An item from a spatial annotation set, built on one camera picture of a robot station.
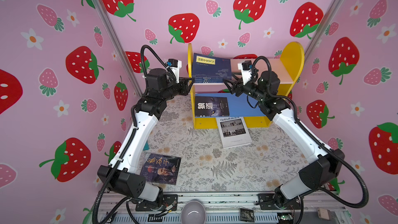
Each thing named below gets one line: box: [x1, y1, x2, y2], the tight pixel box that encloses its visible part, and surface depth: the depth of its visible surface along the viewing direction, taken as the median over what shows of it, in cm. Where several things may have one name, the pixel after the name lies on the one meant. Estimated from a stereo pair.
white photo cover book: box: [216, 116, 253, 149], surface depth 97 cm
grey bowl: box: [180, 200, 207, 224], surface depth 71 cm
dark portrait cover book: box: [139, 152, 182, 186], surface depth 85 cm
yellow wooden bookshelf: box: [187, 41, 305, 130], surface depth 73 cm
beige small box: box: [316, 206, 332, 221], surface depth 71 cm
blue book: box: [191, 71, 233, 84], surface depth 70 cm
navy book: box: [191, 52, 232, 79], surface depth 73 cm
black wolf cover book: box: [194, 95, 230, 117], surface depth 95 cm
